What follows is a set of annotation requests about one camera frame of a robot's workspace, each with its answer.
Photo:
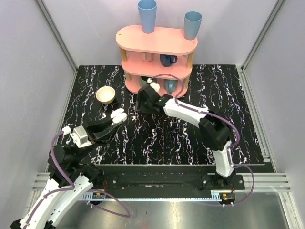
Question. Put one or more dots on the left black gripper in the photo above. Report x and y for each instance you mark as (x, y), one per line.
(91, 130)

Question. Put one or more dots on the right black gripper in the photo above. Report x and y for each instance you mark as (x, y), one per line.
(142, 108)

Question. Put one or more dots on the white earbud case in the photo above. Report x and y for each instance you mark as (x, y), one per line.
(118, 116)

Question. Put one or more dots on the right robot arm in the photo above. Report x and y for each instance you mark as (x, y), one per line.
(215, 131)

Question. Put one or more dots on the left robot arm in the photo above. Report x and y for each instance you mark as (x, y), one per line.
(69, 179)

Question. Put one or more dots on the green glazed mug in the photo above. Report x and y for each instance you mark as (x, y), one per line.
(143, 80)

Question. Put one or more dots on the light blue butterfly mug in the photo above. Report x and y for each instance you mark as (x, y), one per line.
(170, 86)

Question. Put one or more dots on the cream ceramic bowl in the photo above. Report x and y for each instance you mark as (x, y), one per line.
(105, 95)

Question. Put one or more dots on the pink mug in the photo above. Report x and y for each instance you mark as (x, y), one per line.
(147, 57)

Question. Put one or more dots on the dark blue mug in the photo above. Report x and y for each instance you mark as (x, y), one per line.
(168, 60)

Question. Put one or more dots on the pink three-tier wooden shelf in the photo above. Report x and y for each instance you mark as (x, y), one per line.
(132, 42)

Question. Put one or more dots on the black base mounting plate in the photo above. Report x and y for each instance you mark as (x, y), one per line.
(162, 182)

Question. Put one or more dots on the right blue plastic tumbler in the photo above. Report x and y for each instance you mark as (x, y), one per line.
(192, 23)

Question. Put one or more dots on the blue plastic tumbler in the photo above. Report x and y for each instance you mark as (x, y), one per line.
(192, 23)
(147, 12)

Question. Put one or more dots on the left blue plastic tumbler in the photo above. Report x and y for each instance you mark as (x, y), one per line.
(147, 12)

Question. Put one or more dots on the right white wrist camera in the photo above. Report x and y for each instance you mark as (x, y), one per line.
(153, 84)

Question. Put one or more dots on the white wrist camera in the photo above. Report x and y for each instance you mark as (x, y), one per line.
(153, 84)
(79, 135)

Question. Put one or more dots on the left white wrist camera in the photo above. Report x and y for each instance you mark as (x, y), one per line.
(79, 135)

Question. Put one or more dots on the aluminium rail frame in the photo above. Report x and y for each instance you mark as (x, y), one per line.
(258, 182)

